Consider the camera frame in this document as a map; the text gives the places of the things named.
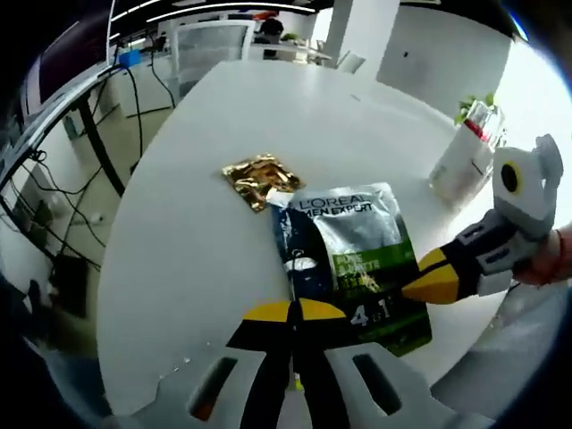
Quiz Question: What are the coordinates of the green potted plant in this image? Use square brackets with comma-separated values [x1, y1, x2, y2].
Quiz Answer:
[452, 91, 498, 127]

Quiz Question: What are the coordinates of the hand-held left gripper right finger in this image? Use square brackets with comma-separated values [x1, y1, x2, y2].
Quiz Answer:
[293, 299, 455, 429]

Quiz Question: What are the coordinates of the white chair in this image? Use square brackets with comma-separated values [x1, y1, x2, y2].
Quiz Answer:
[336, 50, 366, 73]

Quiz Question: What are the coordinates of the dark green skincare sachet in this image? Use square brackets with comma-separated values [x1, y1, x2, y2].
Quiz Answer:
[269, 181, 434, 358]

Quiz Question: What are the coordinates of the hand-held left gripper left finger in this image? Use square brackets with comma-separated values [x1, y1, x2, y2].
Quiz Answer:
[156, 299, 297, 429]

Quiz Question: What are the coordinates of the white standing desk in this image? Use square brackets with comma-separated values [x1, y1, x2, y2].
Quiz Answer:
[0, 65, 129, 200]

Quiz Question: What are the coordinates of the white frosted partition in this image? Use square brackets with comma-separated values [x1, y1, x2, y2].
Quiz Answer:
[171, 21, 257, 100]

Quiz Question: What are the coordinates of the gold foil skincare sachet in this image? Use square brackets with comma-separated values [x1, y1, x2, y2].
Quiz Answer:
[221, 152, 308, 215]

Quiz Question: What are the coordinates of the red string bracelet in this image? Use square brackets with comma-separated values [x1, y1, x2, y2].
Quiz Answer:
[548, 228, 570, 284]

